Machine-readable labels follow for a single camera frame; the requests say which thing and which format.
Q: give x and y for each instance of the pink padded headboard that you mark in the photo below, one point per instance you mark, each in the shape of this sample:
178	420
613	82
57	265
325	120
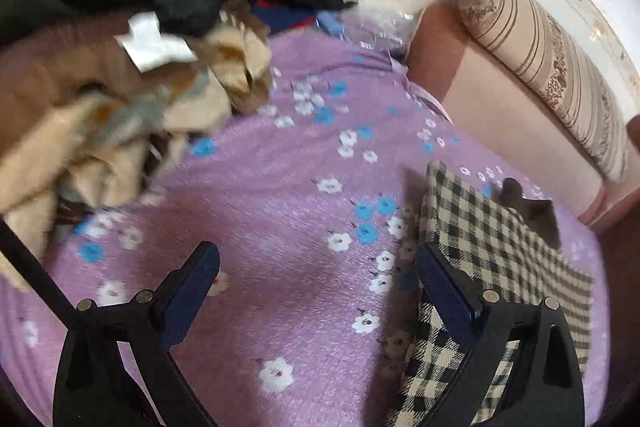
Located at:
480	92

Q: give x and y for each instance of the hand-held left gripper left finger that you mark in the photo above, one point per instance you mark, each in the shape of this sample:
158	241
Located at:
190	302

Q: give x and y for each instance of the blue red garment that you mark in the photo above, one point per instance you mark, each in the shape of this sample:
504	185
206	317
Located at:
280	14

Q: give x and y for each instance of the purple floral bedsheet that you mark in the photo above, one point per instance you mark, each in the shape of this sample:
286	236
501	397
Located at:
300	217

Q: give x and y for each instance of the clear plastic bag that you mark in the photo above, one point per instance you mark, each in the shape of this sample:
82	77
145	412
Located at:
380	27

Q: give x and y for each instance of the striped beige pillow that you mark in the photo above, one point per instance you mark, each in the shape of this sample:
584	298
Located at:
540	57

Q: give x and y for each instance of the beige patterned garment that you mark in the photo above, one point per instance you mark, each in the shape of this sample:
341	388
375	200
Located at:
100	157

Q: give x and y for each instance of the white clothing tag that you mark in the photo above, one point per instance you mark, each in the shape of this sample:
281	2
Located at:
150	47

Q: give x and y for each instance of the brown garment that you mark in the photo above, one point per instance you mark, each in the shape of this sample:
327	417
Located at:
55	62

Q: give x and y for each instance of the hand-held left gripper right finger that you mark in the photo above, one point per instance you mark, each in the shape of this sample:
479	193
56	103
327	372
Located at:
452	302

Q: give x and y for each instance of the black beige checkered jacket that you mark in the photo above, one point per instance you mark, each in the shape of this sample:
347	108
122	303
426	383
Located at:
475	227

